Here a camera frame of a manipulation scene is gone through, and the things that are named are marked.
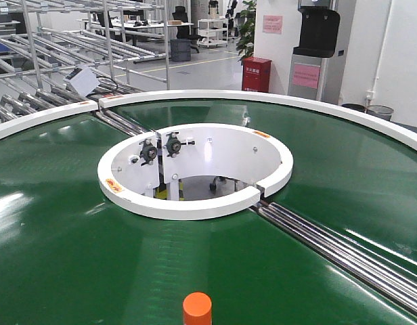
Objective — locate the orange capacitor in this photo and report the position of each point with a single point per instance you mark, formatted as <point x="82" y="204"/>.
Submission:
<point x="197" y="309"/>

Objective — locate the green circular conveyor belt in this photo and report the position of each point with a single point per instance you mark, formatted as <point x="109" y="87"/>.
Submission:
<point x="70" y="256"/>

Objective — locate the white outer conveyor rim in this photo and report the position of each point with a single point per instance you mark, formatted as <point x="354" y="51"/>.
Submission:
<point x="401" y="134"/>

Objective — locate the red fire extinguisher box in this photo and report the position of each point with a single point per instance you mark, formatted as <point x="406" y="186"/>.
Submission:
<point x="256" y="73"/>

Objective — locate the dark grey crate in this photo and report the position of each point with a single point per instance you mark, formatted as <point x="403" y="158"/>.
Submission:
<point x="180" y="50"/>

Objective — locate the tall green indoor plant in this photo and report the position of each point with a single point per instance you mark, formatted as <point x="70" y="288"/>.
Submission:
<point x="246" y="42"/>

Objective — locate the white shelving trolley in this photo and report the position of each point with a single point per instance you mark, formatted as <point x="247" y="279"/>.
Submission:
<point x="212" y="32"/>

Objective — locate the black water dispenser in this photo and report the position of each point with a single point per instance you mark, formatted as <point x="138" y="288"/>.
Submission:
<point x="317" y="42"/>

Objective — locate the white control box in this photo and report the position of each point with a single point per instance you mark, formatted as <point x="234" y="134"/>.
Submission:
<point x="82" y="80"/>

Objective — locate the white office desk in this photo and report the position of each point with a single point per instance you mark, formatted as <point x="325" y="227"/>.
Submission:
<point x="155" y="31"/>

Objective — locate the steel roller flow rack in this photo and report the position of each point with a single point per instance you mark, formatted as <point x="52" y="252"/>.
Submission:
<point x="41" y="42"/>

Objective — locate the steel transfer rollers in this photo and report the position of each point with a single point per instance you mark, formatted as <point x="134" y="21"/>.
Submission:
<point x="388" y="278"/>

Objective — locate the pink wall notice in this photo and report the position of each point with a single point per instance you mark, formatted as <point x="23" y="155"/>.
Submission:
<point x="272" y="24"/>

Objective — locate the grey wire waste basket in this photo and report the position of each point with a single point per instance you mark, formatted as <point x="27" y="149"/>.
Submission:
<point x="380" y="111"/>

